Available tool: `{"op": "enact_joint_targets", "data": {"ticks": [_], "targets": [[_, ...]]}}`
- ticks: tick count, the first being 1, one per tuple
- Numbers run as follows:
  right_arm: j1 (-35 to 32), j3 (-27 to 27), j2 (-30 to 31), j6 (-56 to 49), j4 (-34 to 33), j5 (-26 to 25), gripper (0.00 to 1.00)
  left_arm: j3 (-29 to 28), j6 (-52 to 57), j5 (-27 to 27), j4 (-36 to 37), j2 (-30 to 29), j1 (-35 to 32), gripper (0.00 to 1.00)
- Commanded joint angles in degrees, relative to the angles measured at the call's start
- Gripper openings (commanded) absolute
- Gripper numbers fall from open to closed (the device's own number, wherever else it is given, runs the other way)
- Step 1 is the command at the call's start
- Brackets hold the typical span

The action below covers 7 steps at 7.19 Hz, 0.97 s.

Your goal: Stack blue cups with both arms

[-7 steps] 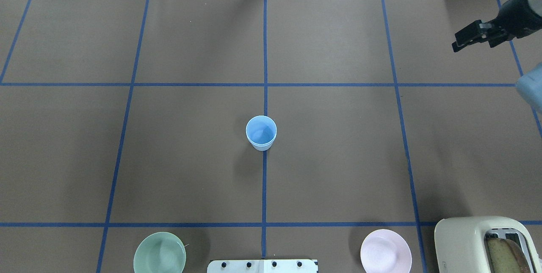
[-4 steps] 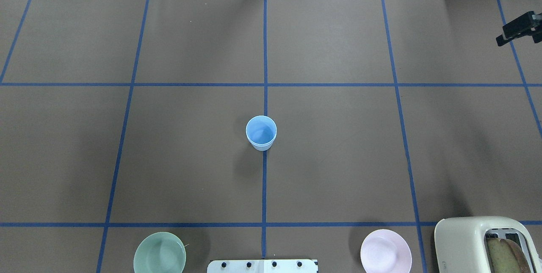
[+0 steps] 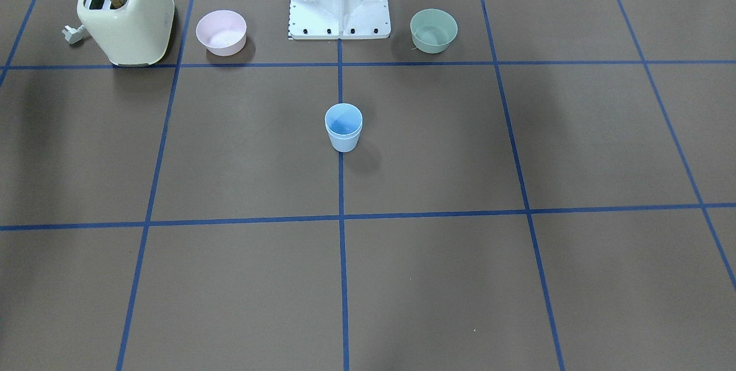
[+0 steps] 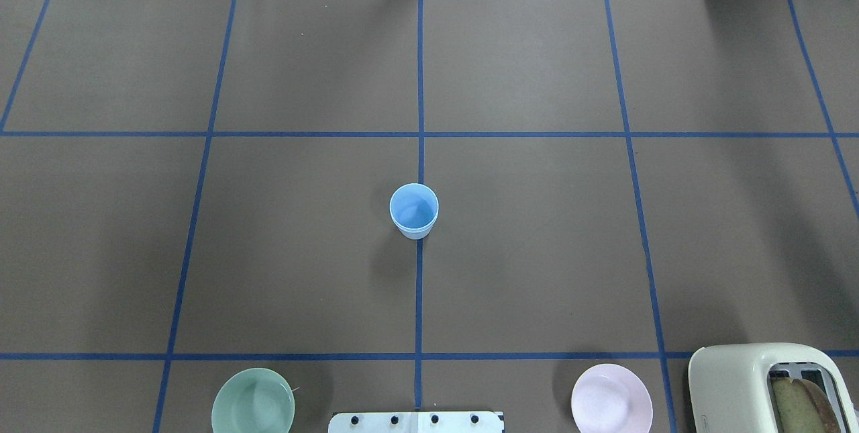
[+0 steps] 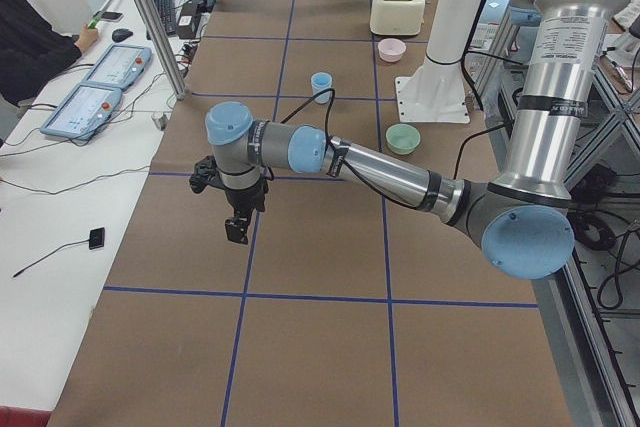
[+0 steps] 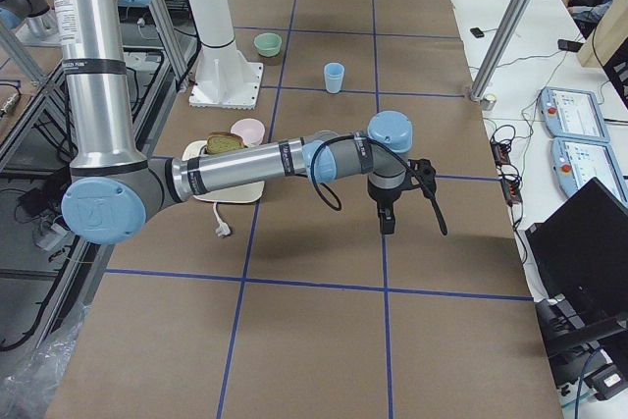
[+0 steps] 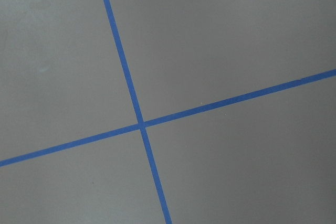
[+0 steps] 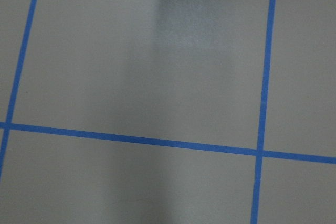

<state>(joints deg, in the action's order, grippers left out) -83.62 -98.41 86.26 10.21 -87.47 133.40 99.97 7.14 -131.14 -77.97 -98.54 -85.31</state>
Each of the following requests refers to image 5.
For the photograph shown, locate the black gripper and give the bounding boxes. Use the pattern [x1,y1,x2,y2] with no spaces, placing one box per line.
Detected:
[225,181,268,244]

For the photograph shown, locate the light blue cup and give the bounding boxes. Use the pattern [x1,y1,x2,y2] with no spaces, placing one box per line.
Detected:
[311,82,332,104]
[310,72,333,92]

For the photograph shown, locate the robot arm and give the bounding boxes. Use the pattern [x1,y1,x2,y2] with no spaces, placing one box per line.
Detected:
[203,0,630,279]

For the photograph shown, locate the small black device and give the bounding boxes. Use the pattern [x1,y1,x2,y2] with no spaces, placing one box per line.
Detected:
[88,227,106,250]

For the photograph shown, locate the green bowl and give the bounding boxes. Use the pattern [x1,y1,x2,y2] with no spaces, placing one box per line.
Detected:
[385,123,421,155]

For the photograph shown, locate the lower teach pendant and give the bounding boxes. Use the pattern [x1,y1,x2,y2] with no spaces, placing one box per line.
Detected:
[39,83,122,141]

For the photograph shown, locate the teach pendant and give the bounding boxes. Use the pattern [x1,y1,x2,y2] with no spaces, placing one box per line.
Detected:
[39,83,122,141]
[83,43,152,91]

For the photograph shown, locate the upper teach pendant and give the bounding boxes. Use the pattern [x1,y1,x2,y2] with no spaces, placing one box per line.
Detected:
[83,43,152,91]

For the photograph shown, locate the black computer mouse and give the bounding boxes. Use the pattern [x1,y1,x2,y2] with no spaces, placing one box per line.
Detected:
[111,28,133,43]

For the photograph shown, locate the pink bowl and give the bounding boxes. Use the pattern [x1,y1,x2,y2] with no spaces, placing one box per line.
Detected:
[377,38,406,63]

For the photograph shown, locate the black keyboard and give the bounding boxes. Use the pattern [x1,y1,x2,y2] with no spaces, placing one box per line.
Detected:
[152,0,177,37]

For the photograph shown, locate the black phone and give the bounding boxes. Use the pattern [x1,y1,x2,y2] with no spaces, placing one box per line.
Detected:
[100,11,123,22]

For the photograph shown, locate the cream toaster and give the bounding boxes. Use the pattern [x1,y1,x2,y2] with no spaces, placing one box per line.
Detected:
[369,0,426,36]

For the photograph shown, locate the person at desk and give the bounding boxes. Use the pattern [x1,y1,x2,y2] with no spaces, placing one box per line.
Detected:
[1,0,99,105]

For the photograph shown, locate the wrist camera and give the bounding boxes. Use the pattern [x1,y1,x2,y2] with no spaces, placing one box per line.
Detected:
[189,156,221,194]

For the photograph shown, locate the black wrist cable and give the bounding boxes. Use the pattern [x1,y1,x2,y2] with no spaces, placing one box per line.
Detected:
[277,87,426,210]

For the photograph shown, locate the aluminium frame post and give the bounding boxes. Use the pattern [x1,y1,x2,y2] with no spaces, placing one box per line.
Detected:
[134,0,187,100]

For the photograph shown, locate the white pedestal column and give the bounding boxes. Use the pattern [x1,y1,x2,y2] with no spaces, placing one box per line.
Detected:
[395,0,484,123]

